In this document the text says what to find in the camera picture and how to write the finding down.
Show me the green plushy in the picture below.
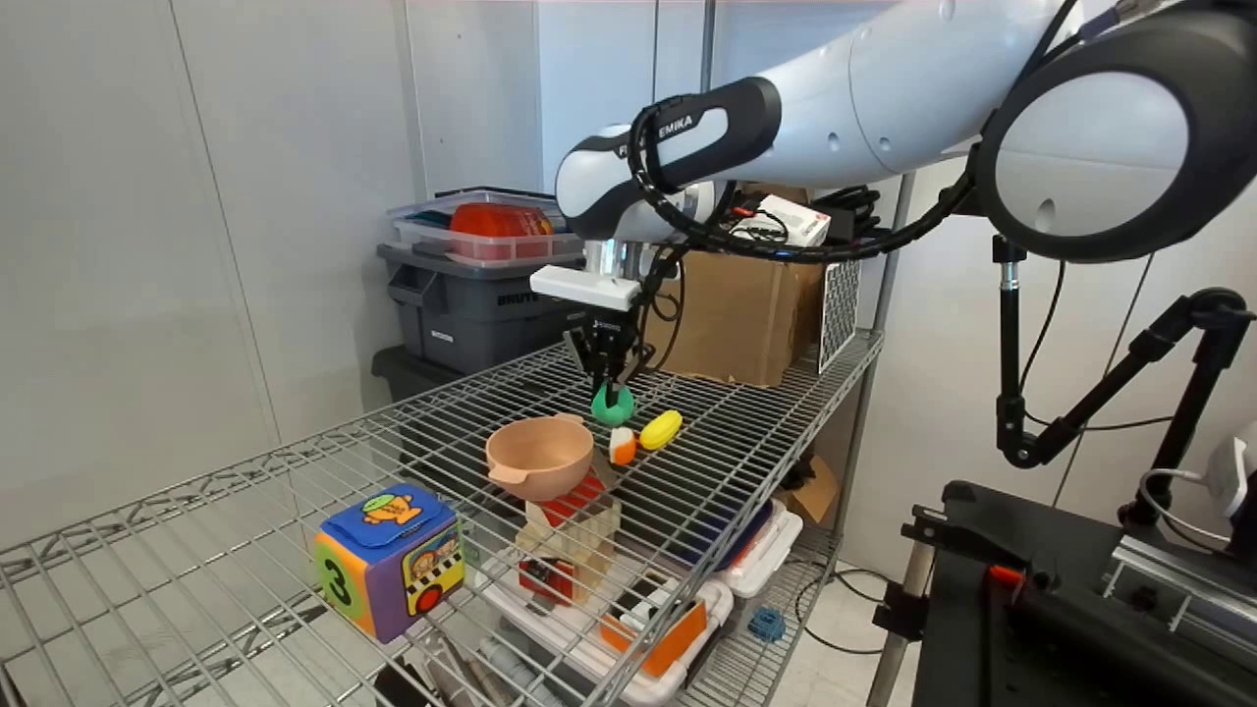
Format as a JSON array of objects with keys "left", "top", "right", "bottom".
[{"left": 584, "top": 381, "right": 639, "bottom": 427}]

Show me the metal wire shelf rack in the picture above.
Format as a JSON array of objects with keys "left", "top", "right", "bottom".
[{"left": 0, "top": 169, "right": 943, "bottom": 707}]

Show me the white cable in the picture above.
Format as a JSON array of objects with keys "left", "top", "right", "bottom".
[{"left": 1130, "top": 465, "right": 1232, "bottom": 558}]

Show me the orange black bar clamp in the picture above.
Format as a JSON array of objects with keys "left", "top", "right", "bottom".
[{"left": 984, "top": 561, "right": 1032, "bottom": 596}]

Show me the thin black floor cable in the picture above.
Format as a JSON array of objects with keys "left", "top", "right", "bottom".
[{"left": 791, "top": 561, "right": 897, "bottom": 660}]

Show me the brown cardboard piece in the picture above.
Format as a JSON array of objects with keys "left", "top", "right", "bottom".
[{"left": 783, "top": 446, "right": 850, "bottom": 530}]

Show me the peach plastic bowl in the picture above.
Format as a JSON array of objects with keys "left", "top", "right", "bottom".
[{"left": 485, "top": 412, "right": 603, "bottom": 512}]

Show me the blue round disc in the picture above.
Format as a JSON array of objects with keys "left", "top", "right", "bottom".
[{"left": 743, "top": 605, "right": 795, "bottom": 647}]

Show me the colourful soft toy cube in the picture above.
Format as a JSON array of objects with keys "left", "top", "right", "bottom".
[{"left": 312, "top": 478, "right": 470, "bottom": 647}]

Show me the large brown cardboard box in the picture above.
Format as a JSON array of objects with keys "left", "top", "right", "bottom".
[{"left": 647, "top": 246, "right": 830, "bottom": 394}]

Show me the black articulated camera stand arm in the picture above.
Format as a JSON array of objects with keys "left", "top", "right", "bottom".
[{"left": 986, "top": 232, "right": 1257, "bottom": 534}]

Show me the grey storage bin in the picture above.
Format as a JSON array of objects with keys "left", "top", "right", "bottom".
[{"left": 376, "top": 239, "right": 591, "bottom": 377}]

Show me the black perforated breadboard table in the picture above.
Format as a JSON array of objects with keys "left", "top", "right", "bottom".
[{"left": 900, "top": 474, "right": 1257, "bottom": 707}]

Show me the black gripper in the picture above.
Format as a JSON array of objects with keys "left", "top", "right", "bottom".
[{"left": 562, "top": 304, "right": 658, "bottom": 395}]

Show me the orange and white toy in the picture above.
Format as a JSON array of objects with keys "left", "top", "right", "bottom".
[{"left": 606, "top": 424, "right": 646, "bottom": 471}]

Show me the silver aluminium extrusion rail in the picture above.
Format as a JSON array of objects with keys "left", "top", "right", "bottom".
[{"left": 1104, "top": 526, "right": 1257, "bottom": 637}]

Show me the white box on cardboard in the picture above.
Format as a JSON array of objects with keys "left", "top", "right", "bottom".
[{"left": 728, "top": 190, "right": 837, "bottom": 256}]

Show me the white case with orange insert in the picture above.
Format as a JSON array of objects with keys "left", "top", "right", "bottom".
[{"left": 485, "top": 573, "right": 737, "bottom": 707}]

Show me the yellow plush toy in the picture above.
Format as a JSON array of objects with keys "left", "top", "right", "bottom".
[{"left": 638, "top": 403, "right": 688, "bottom": 455}]

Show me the red and wood block toy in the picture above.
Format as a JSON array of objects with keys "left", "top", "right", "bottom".
[{"left": 511, "top": 467, "right": 627, "bottom": 611}]

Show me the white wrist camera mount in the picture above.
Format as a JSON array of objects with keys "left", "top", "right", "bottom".
[{"left": 527, "top": 256, "right": 647, "bottom": 314}]

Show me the clear container with red items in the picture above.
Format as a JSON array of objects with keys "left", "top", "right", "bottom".
[{"left": 383, "top": 179, "right": 591, "bottom": 275}]

